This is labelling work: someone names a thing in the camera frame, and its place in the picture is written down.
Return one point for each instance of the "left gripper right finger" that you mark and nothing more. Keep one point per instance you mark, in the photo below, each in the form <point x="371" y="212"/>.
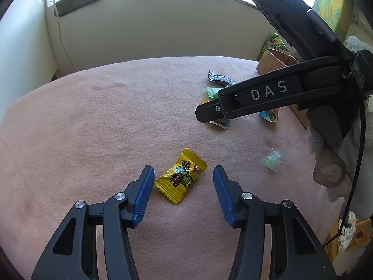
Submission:
<point x="296" y="252"/>

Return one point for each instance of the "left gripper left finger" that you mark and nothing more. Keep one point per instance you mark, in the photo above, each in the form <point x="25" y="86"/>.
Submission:
<point x="71" y="252"/>

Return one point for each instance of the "yellow candy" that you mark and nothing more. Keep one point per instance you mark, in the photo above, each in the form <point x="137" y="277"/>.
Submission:
<point x="176" y="181"/>

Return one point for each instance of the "white gloved right hand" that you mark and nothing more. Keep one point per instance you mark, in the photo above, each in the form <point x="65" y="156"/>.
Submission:
<point x="340" y="135"/>

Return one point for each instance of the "orange green wrapped snack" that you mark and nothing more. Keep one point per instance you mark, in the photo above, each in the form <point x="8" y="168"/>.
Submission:
<point x="270" y="115"/>

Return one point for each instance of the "brown cardboard box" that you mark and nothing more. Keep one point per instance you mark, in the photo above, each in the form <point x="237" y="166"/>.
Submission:
<point x="273" y="60"/>

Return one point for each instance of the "green tissue box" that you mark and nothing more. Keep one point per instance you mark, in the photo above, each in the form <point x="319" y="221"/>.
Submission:
<point x="275" y="42"/>

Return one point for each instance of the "pale green clear candy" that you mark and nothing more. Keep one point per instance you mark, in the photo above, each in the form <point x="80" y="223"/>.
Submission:
<point x="274" y="160"/>

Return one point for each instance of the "pink blanket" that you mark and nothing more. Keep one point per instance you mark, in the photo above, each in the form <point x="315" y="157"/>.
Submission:
<point x="87" y="135"/>

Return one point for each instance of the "silver blue wrapped candy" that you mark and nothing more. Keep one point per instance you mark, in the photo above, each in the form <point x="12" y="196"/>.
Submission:
<point x="221" y="80"/>

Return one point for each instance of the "black tracking camera box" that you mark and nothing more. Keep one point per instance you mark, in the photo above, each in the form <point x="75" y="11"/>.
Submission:
<point x="302" y="28"/>

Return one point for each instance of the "green landscape wall scroll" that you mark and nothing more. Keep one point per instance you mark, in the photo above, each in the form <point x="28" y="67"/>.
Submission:
<point x="338" y="14"/>

